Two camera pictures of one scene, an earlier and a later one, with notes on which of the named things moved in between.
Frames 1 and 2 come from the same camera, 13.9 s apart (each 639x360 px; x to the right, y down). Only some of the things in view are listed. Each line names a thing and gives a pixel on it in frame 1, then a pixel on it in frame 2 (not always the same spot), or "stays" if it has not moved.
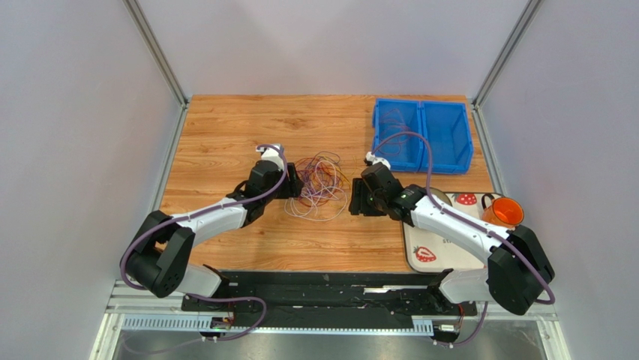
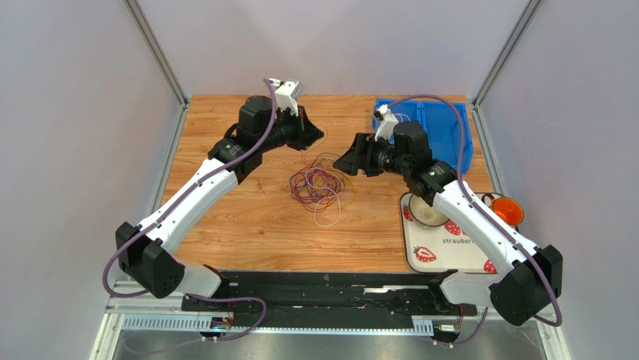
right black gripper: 360,196 -> 364,155
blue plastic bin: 445,124 stays
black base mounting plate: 327,295 stays
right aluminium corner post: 525,21 stays
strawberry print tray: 425,252 stays
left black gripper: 293,187 -> 306,133
